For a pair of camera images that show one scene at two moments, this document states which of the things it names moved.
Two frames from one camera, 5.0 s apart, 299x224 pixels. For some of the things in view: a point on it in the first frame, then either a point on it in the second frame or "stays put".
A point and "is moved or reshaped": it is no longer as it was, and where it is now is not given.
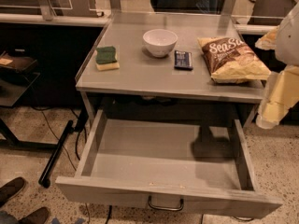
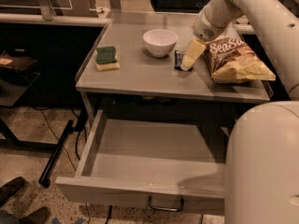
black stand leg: [45, 178] stays put
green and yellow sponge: [106, 58] stays put
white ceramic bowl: [160, 42] stays put
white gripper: [288, 42] → [206, 26]
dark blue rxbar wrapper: [182, 60] is moved or reshaped
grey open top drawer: [202, 166] stays put
